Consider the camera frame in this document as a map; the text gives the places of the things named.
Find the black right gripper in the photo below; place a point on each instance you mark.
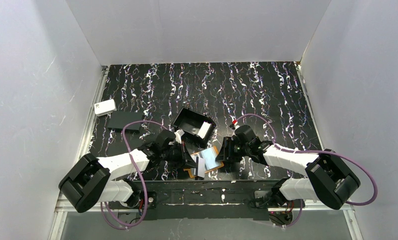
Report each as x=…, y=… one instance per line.
x=224, y=151

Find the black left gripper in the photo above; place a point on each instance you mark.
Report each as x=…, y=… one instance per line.
x=184, y=155

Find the orange leather card holder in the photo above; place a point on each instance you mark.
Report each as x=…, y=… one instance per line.
x=206, y=163

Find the white magnetic stripe card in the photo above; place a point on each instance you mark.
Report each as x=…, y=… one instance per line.
x=201, y=167

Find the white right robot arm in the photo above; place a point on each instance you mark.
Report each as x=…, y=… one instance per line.
x=326, y=177

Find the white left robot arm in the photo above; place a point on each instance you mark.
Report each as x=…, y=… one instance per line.
x=98, y=179

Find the black card box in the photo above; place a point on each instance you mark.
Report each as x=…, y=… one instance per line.
x=190, y=121

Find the black box lid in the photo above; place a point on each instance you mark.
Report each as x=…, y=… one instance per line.
x=119, y=119

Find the small white box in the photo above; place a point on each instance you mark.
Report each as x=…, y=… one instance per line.
x=104, y=107

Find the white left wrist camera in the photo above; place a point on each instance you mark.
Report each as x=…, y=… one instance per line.
x=178, y=136

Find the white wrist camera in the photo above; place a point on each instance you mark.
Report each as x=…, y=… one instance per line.
x=178, y=136
x=234, y=125

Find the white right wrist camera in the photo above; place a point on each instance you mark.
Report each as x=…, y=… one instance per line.
x=234, y=125

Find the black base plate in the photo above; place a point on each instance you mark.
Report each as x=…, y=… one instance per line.
x=213, y=199

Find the aluminium frame rail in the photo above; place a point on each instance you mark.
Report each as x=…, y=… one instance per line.
x=61, y=211

